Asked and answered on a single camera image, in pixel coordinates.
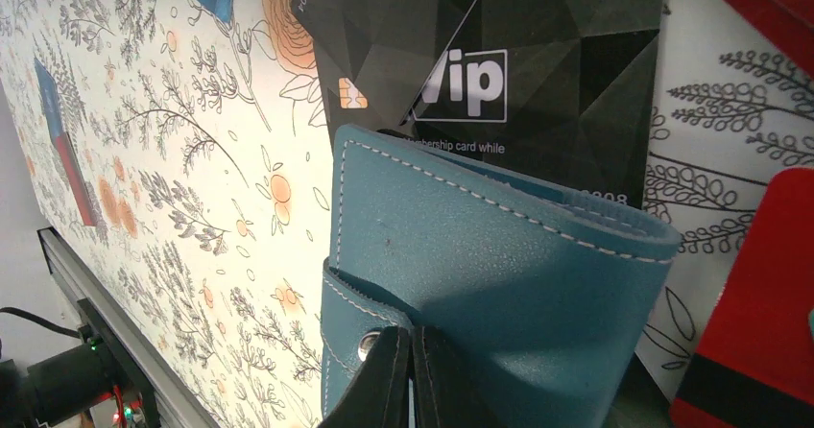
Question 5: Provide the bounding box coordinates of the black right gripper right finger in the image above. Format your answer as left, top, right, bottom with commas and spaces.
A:
414, 326, 503, 428

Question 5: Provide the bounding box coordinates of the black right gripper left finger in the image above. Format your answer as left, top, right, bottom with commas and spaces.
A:
321, 326, 411, 428

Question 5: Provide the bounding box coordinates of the teal leather card holder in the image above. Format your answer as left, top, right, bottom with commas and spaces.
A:
321, 125, 682, 427

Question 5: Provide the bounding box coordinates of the red card with black stripe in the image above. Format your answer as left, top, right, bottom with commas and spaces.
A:
669, 167, 813, 427

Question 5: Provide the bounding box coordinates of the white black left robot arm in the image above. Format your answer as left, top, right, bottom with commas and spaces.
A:
1, 344, 121, 427

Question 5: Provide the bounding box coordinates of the red card under left arm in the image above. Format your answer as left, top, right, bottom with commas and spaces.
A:
55, 131, 97, 226

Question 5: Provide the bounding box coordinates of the blue card under left arm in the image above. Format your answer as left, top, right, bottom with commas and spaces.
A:
34, 59, 70, 151

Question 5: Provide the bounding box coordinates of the black VIP card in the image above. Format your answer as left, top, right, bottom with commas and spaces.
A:
290, 0, 663, 207

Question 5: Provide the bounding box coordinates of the floral patterned table mat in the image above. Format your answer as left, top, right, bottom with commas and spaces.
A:
1, 0, 813, 427

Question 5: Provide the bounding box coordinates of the aluminium rail frame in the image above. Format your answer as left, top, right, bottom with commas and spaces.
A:
38, 227, 217, 427

